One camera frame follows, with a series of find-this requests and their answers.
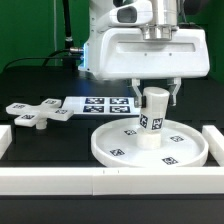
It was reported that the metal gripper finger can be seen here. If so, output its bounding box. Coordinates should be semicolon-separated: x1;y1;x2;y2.
131;79;146;108
167;77;182;106

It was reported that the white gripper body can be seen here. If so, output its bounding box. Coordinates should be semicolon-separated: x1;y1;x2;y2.
87;28;210;80

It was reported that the white round table top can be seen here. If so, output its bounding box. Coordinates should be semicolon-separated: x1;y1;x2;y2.
91;118;208;169

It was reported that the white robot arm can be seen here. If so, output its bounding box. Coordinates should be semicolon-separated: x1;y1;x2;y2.
79;0;210;107

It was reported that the white marker sheet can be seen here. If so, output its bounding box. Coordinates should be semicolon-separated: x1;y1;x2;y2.
62;97;140;116

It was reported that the white right fence block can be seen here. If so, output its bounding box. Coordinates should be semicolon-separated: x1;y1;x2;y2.
202;125;224;167

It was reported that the white fence block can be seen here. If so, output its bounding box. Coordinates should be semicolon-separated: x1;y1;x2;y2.
0;125;12;159
202;125;224;167

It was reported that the white cross-shaped table base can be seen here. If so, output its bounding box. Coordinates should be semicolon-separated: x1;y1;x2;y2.
6;98;74;130

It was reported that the white left fence block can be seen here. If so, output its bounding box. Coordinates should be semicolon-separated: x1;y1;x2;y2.
0;125;12;159

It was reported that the black cable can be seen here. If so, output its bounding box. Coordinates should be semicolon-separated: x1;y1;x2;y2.
2;46;85;72

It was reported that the white front fence rail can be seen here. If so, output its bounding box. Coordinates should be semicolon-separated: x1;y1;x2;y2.
0;167;224;196

